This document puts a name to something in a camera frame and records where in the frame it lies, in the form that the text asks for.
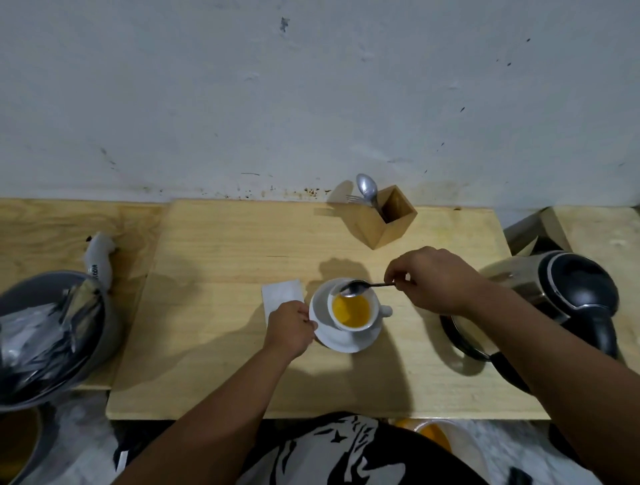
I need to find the person's left hand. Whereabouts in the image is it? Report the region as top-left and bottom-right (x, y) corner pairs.
(263, 301), (319, 361)

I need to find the person's right hand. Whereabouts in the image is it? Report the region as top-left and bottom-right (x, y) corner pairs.
(384, 246), (489, 317)

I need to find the white ceramic saucer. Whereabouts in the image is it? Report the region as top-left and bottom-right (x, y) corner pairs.
(308, 278), (385, 354)

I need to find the small metal teaspoon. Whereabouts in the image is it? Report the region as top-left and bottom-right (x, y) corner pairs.
(339, 280), (396, 298)

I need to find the person's right forearm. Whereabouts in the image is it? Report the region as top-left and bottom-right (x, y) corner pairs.
(462, 278), (640, 485)

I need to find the person's left forearm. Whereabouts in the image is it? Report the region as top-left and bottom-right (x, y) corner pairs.
(112, 345), (301, 485)

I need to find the white ceramic cup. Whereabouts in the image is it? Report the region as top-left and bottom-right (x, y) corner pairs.
(327, 283), (394, 332)

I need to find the white paper sachet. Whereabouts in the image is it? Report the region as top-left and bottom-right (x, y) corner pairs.
(261, 279), (307, 326)

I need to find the yellow tea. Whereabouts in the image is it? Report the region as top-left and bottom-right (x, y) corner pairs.
(332, 295), (372, 329)

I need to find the wooden cutlery holder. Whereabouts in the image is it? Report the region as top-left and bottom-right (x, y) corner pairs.
(353, 185), (418, 250)

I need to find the large metal spoon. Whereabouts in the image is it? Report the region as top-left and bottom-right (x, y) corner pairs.
(355, 173), (384, 217)

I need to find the large light wooden board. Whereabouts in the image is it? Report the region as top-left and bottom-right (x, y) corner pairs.
(105, 199), (551, 421)

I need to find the black white printed shirt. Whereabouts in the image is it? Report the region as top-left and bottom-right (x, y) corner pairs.
(235, 412), (492, 485)

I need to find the white bucket with orange liquid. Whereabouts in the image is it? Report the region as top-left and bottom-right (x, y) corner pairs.
(394, 419), (494, 483)

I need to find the steel kettle with black lid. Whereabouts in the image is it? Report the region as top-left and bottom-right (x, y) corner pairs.
(439, 250), (621, 395)

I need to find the grey round bin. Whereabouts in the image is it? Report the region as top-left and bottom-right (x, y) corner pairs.
(0, 271), (122, 413)

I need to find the white plastic lighter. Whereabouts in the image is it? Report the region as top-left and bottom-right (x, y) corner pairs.
(82, 232), (117, 291)

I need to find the brown bowl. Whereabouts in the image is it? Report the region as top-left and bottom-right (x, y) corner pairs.
(0, 407), (57, 485)

